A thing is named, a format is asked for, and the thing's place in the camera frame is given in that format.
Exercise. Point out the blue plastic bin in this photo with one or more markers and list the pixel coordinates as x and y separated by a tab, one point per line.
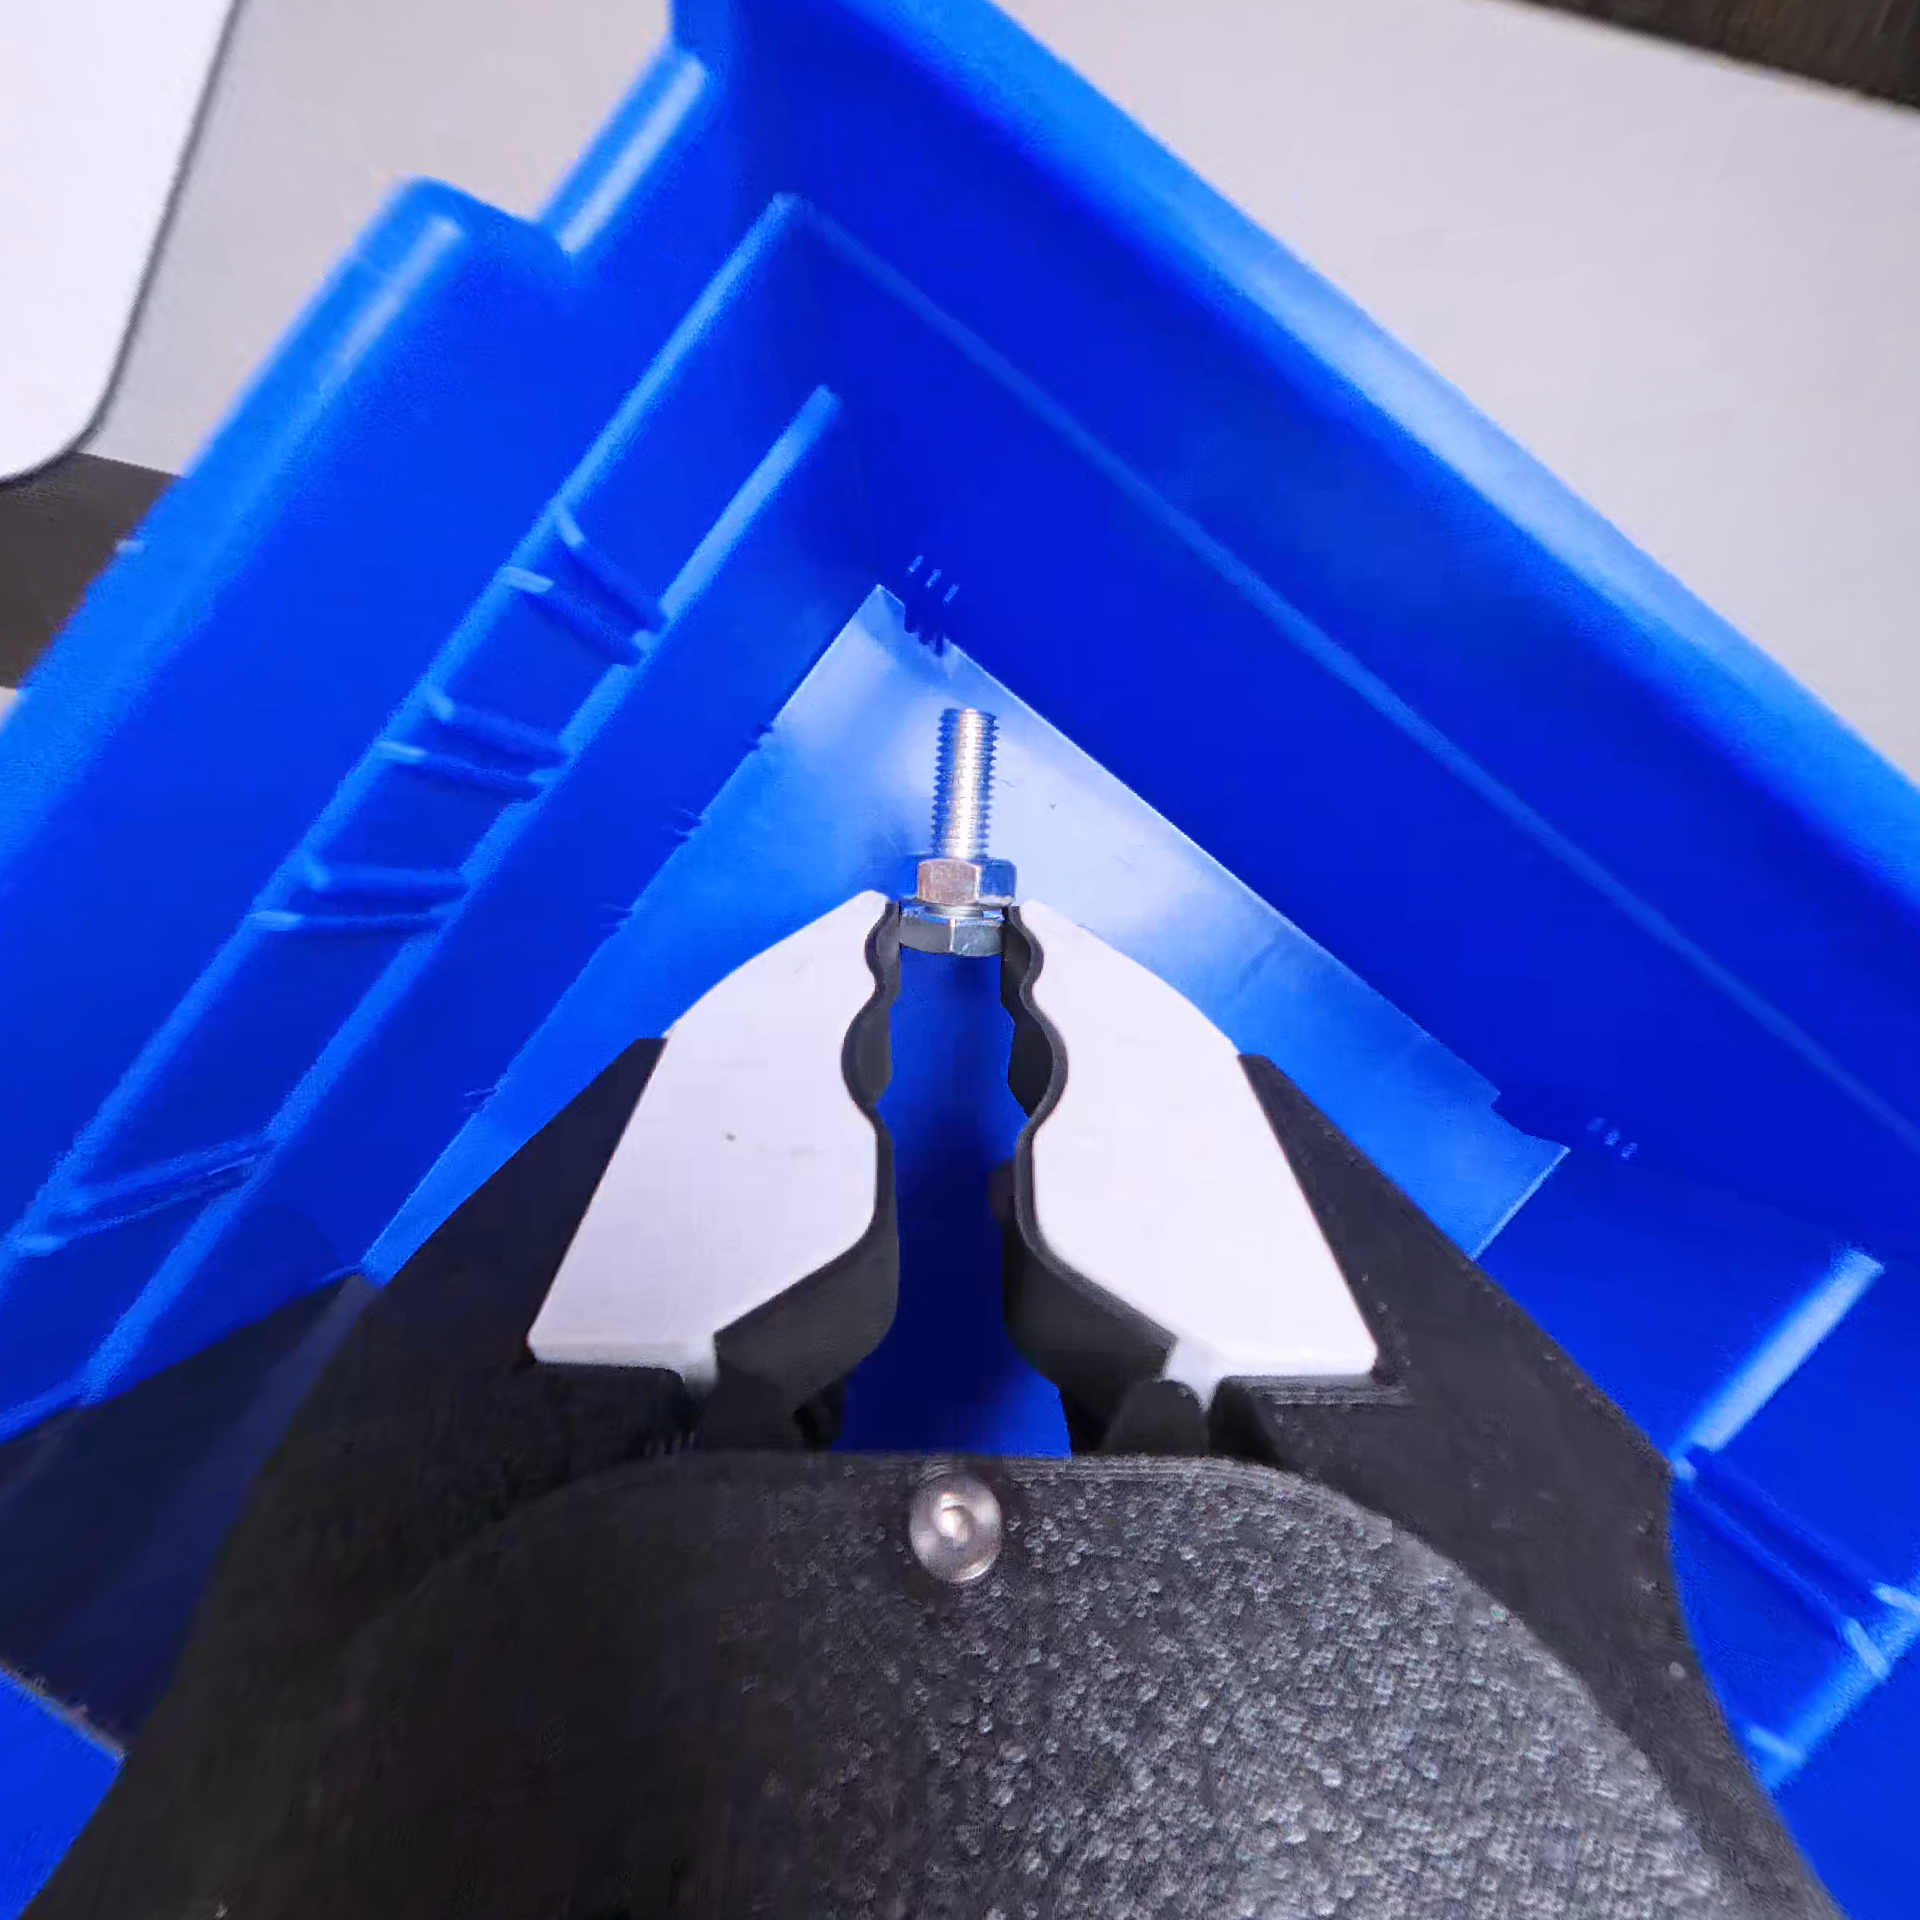
1202	599

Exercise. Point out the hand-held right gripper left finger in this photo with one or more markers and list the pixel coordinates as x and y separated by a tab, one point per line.
722	1185

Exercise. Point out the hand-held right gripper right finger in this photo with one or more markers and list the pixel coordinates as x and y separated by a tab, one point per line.
1186	1200

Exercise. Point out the steel hex bolt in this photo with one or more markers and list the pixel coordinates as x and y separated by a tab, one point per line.
966	780

